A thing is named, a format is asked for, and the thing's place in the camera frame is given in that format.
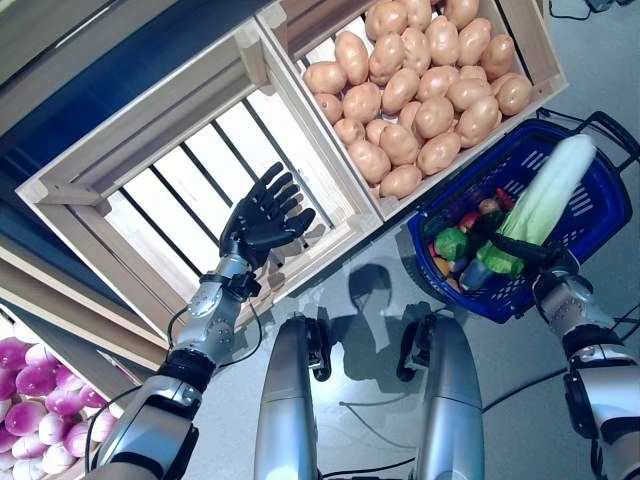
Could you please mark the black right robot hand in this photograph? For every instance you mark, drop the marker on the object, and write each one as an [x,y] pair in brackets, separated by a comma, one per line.
[560,260]

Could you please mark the silver robot leg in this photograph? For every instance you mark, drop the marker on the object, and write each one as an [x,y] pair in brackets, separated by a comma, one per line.
[290,400]
[450,400]

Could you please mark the wooden slatted crate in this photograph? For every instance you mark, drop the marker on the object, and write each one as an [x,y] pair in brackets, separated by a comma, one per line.
[150,110]

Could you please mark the blue plastic shopping basket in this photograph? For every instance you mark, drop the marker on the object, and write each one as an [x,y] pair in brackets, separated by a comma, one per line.
[595,200]

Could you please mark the silver left robot leg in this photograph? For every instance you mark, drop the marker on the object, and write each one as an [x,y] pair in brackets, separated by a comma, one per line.
[290,400]

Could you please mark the wide wooden pumpkin crate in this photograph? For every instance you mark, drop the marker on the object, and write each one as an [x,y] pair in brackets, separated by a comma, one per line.
[75,35]

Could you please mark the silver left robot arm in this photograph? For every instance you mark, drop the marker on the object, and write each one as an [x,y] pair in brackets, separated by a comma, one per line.
[210,320]

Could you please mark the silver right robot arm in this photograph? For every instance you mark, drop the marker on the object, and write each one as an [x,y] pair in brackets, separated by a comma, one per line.
[570,310]

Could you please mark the green white napa cabbage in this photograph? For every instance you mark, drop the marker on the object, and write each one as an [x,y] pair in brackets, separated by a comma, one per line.
[487,261]
[555,185]

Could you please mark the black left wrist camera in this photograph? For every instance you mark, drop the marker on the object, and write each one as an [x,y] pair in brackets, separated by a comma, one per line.
[245,285]

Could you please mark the red toy carrot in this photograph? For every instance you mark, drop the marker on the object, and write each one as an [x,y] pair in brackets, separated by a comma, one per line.
[502,195]

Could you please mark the small tan toy vegetable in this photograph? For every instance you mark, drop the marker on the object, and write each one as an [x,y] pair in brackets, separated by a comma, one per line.
[487,205]

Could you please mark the purple white onion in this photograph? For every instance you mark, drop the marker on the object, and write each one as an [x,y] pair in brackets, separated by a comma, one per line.
[5,385]
[50,427]
[77,437]
[30,445]
[10,352]
[27,470]
[102,425]
[57,457]
[67,377]
[35,380]
[62,402]
[25,417]
[40,355]
[92,395]

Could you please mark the wooden display stand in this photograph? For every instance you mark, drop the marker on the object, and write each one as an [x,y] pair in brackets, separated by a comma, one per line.
[75,300]

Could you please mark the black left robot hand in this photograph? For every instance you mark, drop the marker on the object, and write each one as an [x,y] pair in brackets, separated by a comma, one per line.
[260,225]

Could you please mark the red toy apple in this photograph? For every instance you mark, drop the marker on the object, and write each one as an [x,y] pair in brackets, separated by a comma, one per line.
[470,221]

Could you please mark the silver right robot leg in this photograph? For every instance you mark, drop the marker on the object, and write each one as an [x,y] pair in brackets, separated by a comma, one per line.
[450,400]

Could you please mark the tan potato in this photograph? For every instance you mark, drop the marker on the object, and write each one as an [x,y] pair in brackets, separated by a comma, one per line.
[375,130]
[385,17]
[397,144]
[325,77]
[515,92]
[417,7]
[410,112]
[327,107]
[474,42]
[369,160]
[434,117]
[477,120]
[415,50]
[497,55]
[385,57]
[352,50]
[400,181]
[437,82]
[349,131]
[400,90]
[470,92]
[442,40]
[472,74]
[460,10]
[439,152]
[361,100]

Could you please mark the wooden potato crate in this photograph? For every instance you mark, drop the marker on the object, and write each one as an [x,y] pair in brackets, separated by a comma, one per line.
[530,40]

